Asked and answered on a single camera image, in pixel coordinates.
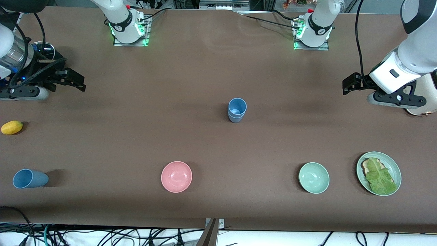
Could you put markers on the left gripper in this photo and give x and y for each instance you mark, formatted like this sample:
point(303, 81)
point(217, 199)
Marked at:
point(364, 82)

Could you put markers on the cream round kettle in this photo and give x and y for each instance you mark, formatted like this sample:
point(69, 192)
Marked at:
point(429, 90)

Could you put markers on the blue plastic cup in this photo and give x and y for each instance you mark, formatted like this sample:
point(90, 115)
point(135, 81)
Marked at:
point(237, 106)
point(30, 178)
point(236, 120)

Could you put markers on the pink bowl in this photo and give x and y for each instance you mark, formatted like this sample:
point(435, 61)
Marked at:
point(176, 177)

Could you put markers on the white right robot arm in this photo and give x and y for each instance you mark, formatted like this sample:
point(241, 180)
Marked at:
point(119, 17)

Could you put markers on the pale green bowl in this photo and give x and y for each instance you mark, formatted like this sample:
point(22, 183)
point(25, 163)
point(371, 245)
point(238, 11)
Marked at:
point(314, 177)

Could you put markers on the yellow lemon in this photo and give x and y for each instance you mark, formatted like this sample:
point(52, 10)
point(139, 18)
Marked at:
point(12, 127)

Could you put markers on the pale green plate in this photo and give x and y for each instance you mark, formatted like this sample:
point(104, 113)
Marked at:
point(392, 167)

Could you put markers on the brown table cover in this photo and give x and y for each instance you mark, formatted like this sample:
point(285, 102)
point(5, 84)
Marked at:
point(218, 150)

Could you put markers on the grey power strip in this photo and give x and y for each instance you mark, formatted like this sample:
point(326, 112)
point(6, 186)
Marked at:
point(223, 4)

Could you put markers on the small metal bracket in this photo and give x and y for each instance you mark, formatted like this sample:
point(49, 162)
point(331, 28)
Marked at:
point(221, 223)

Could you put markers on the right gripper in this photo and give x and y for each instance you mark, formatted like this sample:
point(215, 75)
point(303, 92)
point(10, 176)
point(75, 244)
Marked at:
point(41, 72)

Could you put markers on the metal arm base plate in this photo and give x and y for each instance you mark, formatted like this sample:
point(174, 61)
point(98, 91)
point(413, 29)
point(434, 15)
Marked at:
point(326, 47)
point(146, 32)

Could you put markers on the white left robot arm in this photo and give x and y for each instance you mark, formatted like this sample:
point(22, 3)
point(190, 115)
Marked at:
point(321, 20)

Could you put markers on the green lettuce leaf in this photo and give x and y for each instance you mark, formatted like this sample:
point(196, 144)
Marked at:
point(380, 179)

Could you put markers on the toast slice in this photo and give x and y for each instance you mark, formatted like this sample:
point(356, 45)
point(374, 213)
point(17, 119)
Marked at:
point(365, 167)

